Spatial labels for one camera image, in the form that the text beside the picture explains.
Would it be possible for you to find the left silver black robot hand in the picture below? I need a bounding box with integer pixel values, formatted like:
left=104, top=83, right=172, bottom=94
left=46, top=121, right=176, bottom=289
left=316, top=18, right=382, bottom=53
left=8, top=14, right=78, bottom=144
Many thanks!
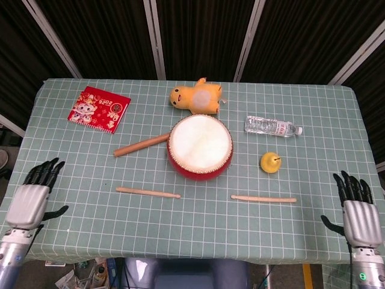
left=5, top=157, right=69, bottom=231

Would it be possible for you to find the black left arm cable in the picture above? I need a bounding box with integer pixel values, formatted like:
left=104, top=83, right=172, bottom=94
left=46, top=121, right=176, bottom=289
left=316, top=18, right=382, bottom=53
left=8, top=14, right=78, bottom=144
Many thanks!
left=25, top=224, right=45, bottom=256

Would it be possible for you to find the pale wooden drumstick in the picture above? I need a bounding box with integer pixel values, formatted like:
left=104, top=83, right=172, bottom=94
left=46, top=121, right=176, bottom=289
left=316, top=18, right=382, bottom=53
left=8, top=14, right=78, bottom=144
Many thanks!
left=230, top=194, right=298, bottom=204
left=115, top=187, right=182, bottom=199

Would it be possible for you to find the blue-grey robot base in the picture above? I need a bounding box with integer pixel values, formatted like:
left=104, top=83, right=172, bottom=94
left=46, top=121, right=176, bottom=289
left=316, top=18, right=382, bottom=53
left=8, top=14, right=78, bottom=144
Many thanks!
left=122, top=257, right=250, bottom=289

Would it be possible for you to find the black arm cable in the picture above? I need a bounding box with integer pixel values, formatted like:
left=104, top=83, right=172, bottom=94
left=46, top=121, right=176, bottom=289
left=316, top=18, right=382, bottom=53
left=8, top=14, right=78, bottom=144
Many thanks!
left=25, top=224, right=45, bottom=256
left=347, top=242, right=355, bottom=289

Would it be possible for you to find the thick brown wooden rod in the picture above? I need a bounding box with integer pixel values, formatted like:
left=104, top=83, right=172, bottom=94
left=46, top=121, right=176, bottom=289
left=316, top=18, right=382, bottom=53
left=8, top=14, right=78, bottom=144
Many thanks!
left=113, top=132, right=171, bottom=158

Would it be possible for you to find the yellow pear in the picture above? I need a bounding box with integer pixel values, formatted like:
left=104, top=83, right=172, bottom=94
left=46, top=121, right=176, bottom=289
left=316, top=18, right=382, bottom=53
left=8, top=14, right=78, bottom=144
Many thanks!
left=260, top=152, right=283, bottom=175

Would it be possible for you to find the green checked tablecloth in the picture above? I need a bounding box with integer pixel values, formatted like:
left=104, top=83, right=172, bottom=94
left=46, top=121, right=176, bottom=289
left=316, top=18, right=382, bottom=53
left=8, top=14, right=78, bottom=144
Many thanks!
left=0, top=78, right=385, bottom=269

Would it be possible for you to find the red drum white skin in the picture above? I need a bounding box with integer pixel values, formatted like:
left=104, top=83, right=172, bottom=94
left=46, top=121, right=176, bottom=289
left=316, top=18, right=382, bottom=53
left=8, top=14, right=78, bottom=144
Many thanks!
left=167, top=114, right=234, bottom=182

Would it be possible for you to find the clear plastic water bottle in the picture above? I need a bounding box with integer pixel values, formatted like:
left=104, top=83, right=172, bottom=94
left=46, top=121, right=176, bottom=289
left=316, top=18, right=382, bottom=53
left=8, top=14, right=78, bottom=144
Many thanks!
left=244, top=116, right=304, bottom=138

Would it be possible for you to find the yellow plush toy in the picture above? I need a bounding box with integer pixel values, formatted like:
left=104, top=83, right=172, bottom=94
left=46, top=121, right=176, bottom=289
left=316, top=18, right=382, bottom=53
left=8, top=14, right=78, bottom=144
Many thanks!
left=169, top=77, right=226, bottom=116

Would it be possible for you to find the box of clutter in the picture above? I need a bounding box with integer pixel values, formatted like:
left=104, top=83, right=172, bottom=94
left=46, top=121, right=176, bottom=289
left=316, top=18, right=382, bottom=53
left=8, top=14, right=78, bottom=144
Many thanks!
left=54, top=257, right=111, bottom=289

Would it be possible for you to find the red spiral notebook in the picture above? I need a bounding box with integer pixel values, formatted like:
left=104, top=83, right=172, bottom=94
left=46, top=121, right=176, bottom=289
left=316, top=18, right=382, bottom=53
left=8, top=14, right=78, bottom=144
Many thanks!
left=66, top=85, right=132, bottom=135

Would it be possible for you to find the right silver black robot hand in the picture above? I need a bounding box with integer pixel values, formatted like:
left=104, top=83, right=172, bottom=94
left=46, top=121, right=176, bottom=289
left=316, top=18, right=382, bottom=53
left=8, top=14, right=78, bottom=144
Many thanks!
left=320, top=170, right=383, bottom=249

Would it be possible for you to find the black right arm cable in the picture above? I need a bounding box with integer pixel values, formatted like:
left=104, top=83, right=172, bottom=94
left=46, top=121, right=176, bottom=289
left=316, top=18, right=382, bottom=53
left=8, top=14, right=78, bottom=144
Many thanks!
left=347, top=242, right=355, bottom=289

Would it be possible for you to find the white partition post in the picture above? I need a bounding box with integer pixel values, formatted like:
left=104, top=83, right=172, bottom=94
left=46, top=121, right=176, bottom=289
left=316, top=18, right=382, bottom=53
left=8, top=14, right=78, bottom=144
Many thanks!
left=21, top=0, right=82, bottom=79
left=143, top=0, right=167, bottom=81
left=233, top=0, right=266, bottom=82
left=328, top=25, right=385, bottom=85

